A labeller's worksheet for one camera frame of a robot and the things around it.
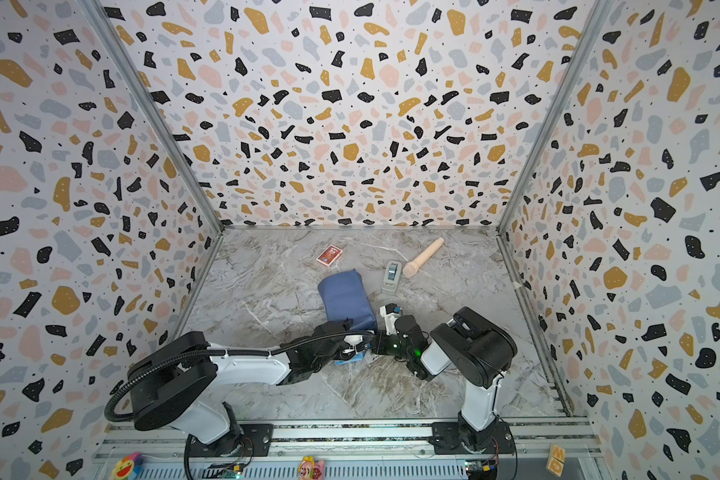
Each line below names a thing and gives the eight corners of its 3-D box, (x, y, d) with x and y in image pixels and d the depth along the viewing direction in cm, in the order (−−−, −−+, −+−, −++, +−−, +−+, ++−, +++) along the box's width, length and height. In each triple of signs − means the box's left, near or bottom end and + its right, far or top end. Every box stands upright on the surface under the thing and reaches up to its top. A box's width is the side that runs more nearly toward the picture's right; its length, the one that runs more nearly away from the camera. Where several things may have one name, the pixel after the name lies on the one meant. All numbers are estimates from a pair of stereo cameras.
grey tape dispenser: (379, 292, 105) (379, 284, 101) (388, 267, 112) (388, 258, 108) (394, 296, 104) (395, 288, 100) (402, 270, 111) (403, 262, 107)
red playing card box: (316, 261, 114) (315, 257, 112) (330, 247, 119) (329, 243, 117) (328, 267, 112) (327, 263, 110) (342, 253, 117) (341, 249, 115)
